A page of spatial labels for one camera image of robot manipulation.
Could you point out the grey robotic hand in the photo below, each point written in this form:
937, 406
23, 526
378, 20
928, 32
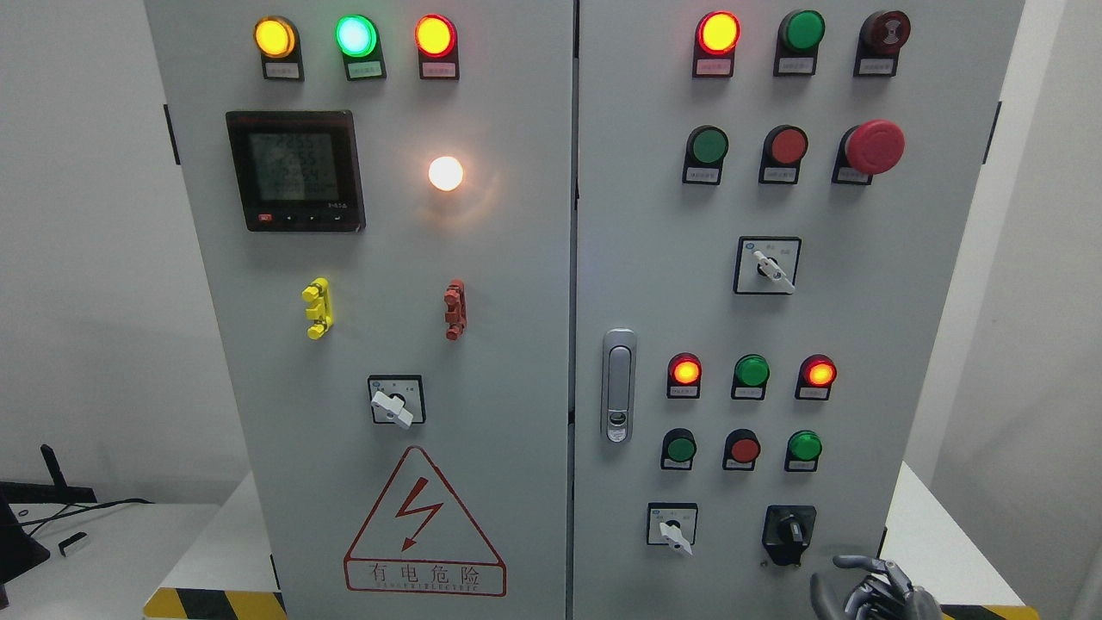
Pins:
887, 593

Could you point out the black rotary knob switch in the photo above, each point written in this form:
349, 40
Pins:
787, 533

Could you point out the yellow black hazard tape right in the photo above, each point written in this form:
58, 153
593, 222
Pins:
988, 612

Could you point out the yellow black hazard tape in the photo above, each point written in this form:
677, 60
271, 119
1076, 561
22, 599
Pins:
988, 612
189, 603

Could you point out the green push button lower right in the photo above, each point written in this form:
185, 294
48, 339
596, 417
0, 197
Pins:
804, 450

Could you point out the green push button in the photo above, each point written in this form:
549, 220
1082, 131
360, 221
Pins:
678, 450
804, 450
706, 148

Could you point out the red push button lower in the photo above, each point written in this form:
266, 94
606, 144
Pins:
741, 451

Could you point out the red push button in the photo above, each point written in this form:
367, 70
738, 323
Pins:
741, 451
784, 147

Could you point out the red indicator light middle right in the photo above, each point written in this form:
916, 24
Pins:
815, 378

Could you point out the red indicator light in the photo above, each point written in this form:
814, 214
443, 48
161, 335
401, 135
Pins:
815, 378
683, 376

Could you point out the green push button lower left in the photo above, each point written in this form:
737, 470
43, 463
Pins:
678, 450

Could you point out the green indicator light middle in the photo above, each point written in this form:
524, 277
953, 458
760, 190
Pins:
750, 378

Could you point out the red indicator light middle left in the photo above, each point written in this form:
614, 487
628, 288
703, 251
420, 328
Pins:
683, 376

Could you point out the red emergency stop mushroom button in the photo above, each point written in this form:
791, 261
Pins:
866, 150

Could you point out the red push button upper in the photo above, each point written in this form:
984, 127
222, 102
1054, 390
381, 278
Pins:
784, 147

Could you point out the grey electrical control cabinet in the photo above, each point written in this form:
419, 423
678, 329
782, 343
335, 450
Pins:
570, 119

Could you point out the red electric hazard warning sticker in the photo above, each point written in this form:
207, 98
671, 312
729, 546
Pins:
419, 537

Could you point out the green push button upper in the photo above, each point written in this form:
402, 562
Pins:
706, 148

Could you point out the red terminal connector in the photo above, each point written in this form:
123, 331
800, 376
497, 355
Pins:
455, 309

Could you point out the green indicator top right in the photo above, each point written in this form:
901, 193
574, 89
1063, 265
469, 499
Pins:
798, 38

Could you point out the red lit indicator top right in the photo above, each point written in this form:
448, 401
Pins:
715, 42

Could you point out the white lit indicator lamp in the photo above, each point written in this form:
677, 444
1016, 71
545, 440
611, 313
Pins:
446, 173

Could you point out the yellow terminal connector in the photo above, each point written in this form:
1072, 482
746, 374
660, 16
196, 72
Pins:
318, 307

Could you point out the red-orange indicator light left door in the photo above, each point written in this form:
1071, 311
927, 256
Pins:
437, 44

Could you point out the yellow black hazard tape left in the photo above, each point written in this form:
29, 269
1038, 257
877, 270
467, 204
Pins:
189, 603

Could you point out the black digital power meter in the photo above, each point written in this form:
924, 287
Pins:
297, 171

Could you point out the green lit indicator light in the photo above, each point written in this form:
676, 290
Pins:
360, 44

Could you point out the yellow indicator light top left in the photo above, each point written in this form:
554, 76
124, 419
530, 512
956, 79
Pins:
278, 42

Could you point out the small white black adapter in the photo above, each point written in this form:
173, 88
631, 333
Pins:
72, 544

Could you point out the black antenna device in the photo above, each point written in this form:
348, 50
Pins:
56, 492

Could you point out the black monitor stand base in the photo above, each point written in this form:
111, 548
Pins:
20, 553

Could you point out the white selector switch lower right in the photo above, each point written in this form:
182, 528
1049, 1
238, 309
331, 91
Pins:
673, 525

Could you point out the white selector switch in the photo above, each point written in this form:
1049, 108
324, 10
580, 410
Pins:
673, 525
766, 265

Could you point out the white selector switch upper right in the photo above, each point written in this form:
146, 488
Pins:
766, 265

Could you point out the silver door handle lock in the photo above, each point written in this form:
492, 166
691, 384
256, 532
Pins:
618, 384

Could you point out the white selector switch left door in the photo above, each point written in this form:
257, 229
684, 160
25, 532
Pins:
396, 400

